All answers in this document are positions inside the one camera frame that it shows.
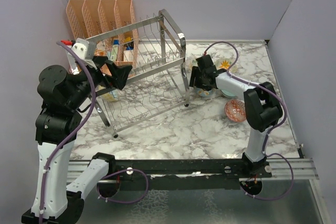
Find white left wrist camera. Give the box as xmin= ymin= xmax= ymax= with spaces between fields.
xmin=71 ymin=38 xmax=97 ymax=69

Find yellow sun pattern bowl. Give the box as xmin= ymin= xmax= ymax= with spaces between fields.
xmin=100 ymin=90 xmax=119 ymax=102

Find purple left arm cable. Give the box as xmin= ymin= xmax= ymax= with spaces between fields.
xmin=38 ymin=40 xmax=99 ymax=224

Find white bowl orange flower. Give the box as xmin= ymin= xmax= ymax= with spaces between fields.
xmin=215 ymin=58 xmax=237 ymax=73

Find white bowl green leaves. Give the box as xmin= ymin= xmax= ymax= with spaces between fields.
xmin=188 ymin=58 xmax=198 ymax=69

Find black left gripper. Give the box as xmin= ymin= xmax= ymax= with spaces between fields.
xmin=67 ymin=55 xmax=132 ymax=109

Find black aluminium mounting rail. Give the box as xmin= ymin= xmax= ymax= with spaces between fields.
xmin=65 ymin=157 xmax=320 ymax=192

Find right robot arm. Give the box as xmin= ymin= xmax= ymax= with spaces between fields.
xmin=190 ymin=55 xmax=283 ymax=177

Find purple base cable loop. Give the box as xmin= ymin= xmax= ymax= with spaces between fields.
xmin=96 ymin=168 xmax=149 ymax=205

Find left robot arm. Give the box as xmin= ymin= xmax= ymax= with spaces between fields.
xmin=22 ymin=57 xmax=132 ymax=223

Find red geometric pattern bowl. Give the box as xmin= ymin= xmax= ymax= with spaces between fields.
xmin=224 ymin=99 xmax=246 ymax=123

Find teal spiral bowl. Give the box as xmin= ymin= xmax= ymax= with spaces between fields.
xmin=221 ymin=90 xmax=237 ymax=99

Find stainless steel dish rack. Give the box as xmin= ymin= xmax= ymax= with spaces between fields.
xmin=89 ymin=9 xmax=190 ymax=138

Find peach plastic file organizer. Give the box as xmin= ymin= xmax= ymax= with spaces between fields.
xmin=66 ymin=0 xmax=139 ymax=68

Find yellow black bottle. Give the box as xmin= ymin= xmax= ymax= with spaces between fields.
xmin=124 ymin=37 xmax=133 ymax=44

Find blue yellow floral bowl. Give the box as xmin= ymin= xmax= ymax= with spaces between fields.
xmin=194 ymin=87 xmax=215 ymax=98

